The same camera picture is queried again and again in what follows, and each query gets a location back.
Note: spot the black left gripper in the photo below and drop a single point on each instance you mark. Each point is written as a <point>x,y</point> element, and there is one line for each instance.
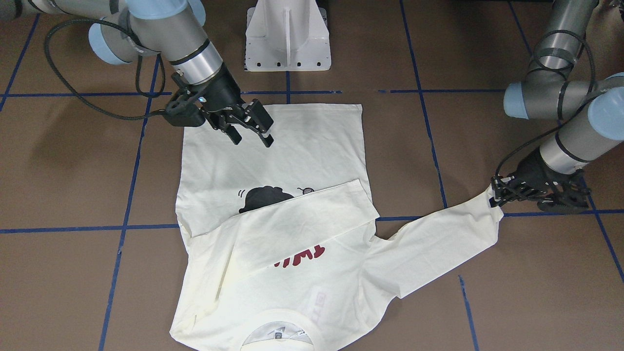
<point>535,170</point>

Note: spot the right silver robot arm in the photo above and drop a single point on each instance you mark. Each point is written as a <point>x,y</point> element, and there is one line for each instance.
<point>126,31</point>

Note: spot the cream long-sleeve shirt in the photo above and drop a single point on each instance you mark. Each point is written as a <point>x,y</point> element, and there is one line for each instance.
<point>282,245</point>

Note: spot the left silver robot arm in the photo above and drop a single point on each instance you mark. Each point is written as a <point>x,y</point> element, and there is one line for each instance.
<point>561,84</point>

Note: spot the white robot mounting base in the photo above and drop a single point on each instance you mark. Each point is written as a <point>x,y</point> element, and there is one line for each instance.
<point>288,35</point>

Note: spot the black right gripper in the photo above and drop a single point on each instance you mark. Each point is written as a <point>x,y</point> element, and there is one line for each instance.
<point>227,90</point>

